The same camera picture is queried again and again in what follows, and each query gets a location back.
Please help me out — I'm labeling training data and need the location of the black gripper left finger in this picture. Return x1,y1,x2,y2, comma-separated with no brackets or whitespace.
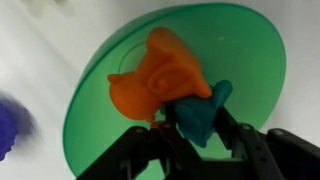
77,103,203,180

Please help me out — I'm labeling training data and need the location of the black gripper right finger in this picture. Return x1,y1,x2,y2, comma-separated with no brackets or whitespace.
212,105,320,180

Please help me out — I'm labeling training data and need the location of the teal green rubber toy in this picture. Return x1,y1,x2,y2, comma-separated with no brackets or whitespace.
161,79,234,149

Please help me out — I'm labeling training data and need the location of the orange rubber toy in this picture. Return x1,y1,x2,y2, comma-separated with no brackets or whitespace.
107,26,213,123

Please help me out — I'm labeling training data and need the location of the green round plate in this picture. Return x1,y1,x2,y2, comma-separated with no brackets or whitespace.
62,2,287,180

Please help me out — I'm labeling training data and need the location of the purple round ridged disc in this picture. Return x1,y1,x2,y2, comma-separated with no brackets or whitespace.
0,99,19,162

